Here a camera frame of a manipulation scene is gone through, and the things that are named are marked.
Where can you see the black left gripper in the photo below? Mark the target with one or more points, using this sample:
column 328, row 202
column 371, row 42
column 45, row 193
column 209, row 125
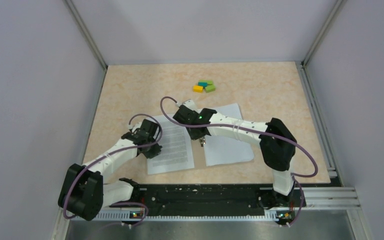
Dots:
column 156, row 150

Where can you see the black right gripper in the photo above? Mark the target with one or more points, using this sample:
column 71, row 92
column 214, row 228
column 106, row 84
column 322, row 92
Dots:
column 193, row 136

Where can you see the printed white paper sheet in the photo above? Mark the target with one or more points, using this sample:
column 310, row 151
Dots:
column 176, row 152

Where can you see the white paper sheet stack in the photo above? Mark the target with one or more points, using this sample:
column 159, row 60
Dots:
column 220, row 150

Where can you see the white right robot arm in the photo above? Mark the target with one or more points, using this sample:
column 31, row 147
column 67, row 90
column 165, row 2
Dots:
column 275, row 141

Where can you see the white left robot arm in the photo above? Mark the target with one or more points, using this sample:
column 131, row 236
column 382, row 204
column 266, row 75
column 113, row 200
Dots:
column 85, row 190

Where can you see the metal folder clip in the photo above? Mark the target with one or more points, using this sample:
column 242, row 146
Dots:
column 202, row 141

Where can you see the yellow block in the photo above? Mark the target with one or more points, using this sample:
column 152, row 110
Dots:
column 198, row 88

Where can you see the light green block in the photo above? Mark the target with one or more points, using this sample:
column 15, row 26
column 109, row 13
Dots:
column 210, row 88

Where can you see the teal block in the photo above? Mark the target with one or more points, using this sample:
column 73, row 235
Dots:
column 202, row 84

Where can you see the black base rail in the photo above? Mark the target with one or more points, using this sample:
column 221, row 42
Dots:
column 214, row 200

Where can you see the grey slotted cable duct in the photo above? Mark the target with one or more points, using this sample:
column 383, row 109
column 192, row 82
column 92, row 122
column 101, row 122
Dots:
column 124, row 216

